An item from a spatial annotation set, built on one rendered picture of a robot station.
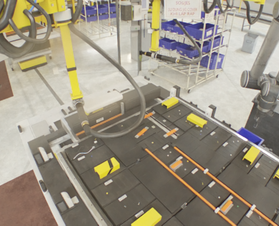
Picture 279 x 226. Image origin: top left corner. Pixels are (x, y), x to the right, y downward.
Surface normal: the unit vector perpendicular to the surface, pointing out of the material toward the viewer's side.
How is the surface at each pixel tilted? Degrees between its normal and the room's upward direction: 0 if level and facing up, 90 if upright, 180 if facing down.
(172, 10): 90
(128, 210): 0
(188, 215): 0
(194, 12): 90
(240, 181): 0
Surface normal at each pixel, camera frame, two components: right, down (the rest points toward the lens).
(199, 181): 0.00, -0.80
